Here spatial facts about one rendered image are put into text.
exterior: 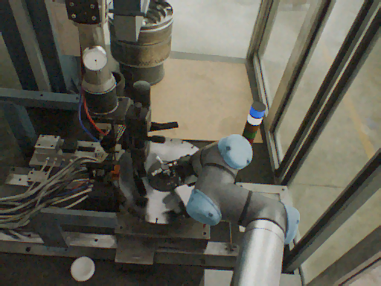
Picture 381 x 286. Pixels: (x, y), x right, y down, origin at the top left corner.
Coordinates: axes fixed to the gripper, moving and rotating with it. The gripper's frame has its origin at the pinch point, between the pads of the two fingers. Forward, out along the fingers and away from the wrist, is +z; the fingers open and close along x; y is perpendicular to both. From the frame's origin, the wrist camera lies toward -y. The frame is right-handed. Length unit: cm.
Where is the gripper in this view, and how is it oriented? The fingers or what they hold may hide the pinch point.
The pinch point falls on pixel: (175, 175)
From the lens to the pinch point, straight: 97.0
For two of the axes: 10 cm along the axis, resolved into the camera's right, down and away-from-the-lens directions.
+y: -8.2, 1.9, -5.4
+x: 3.0, 9.5, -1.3
